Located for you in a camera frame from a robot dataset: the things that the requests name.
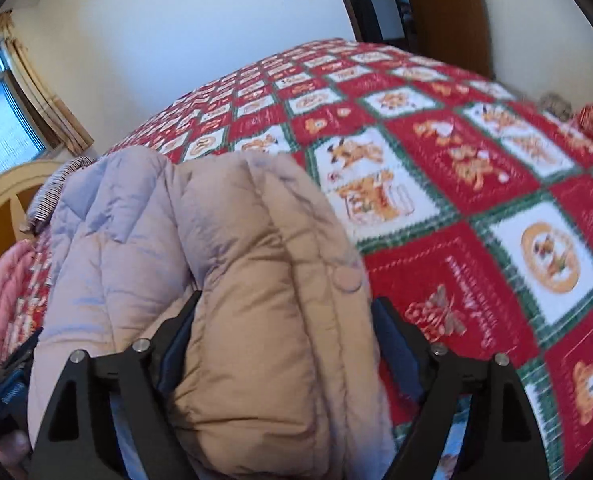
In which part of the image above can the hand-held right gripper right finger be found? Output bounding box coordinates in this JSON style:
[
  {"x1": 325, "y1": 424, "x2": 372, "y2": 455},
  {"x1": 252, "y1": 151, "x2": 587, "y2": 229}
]
[{"x1": 373, "y1": 296, "x2": 551, "y2": 480}]

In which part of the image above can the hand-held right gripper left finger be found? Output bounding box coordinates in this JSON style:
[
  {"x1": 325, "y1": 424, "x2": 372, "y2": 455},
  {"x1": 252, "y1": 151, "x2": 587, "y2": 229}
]
[{"x1": 26, "y1": 290, "x2": 203, "y2": 480}]

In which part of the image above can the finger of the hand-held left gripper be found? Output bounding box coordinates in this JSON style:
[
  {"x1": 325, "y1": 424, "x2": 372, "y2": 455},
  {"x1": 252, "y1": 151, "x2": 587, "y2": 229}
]
[{"x1": 0, "y1": 329, "x2": 44, "y2": 378}]

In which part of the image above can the light pink puffer jacket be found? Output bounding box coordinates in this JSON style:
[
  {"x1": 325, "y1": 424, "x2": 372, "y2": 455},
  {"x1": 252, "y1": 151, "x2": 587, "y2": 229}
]
[{"x1": 26, "y1": 147, "x2": 397, "y2": 480}]

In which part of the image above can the person's left hand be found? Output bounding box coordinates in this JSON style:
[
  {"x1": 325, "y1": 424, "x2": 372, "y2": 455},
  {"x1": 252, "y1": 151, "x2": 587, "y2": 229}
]
[{"x1": 0, "y1": 430, "x2": 31, "y2": 468}]

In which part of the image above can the pink quilted blanket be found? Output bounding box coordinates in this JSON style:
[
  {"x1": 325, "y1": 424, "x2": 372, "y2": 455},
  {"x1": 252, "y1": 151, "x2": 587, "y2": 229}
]
[{"x1": 0, "y1": 240, "x2": 42, "y2": 361}]

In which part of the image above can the cream wooden headboard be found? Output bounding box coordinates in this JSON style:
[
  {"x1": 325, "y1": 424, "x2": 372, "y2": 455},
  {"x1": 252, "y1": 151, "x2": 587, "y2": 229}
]
[{"x1": 0, "y1": 160, "x2": 70, "y2": 286}]

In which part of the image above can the striped pillow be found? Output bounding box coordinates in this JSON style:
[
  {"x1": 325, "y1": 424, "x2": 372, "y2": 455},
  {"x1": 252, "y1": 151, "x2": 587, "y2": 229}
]
[{"x1": 26, "y1": 156, "x2": 97, "y2": 233}]

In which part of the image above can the red printed patchwork blanket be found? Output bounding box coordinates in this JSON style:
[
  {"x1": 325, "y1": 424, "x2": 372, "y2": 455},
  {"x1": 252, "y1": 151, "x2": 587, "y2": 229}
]
[{"x1": 0, "y1": 37, "x2": 593, "y2": 480}]

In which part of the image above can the window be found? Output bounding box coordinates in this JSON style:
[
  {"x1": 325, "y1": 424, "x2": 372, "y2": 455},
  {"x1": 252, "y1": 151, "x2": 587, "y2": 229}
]
[{"x1": 0, "y1": 40, "x2": 50, "y2": 191}]

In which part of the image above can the beige curtain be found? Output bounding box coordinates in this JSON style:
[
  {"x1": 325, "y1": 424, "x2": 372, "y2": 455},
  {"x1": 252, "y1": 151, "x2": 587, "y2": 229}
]
[{"x1": 0, "y1": 12, "x2": 94, "y2": 153}]

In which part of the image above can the grey cloth bundle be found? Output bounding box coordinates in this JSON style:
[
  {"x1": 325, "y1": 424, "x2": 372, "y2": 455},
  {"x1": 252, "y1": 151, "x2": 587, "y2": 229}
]
[{"x1": 539, "y1": 92, "x2": 575, "y2": 122}]

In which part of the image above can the brown wooden door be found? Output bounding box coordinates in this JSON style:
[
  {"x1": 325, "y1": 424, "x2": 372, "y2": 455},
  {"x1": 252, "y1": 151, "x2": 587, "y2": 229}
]
[{"x1": 394, "y1": 0, "x2": 495, "y2": 81}]

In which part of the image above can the dark wooden door frame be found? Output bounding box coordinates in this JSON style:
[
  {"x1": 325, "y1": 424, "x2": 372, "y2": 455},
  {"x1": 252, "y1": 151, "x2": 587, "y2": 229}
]
[{"x1": 327, "y1": 0, "x2": 412, "y2": 53}]

